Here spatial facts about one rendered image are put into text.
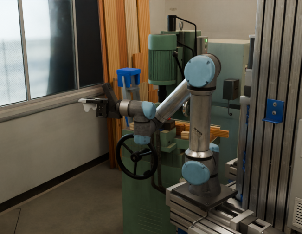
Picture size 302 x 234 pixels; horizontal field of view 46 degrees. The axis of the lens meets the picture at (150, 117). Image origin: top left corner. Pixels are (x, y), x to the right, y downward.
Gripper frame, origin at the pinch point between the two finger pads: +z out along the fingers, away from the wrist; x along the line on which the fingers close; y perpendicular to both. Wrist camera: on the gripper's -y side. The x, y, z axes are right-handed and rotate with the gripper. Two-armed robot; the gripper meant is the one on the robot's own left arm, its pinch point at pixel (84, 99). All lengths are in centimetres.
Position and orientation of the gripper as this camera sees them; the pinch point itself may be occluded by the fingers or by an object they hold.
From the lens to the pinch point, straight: 171.6
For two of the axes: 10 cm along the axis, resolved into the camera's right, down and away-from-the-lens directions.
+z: -9.3, -1.0, 3.6
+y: -0.5, 9.9, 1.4
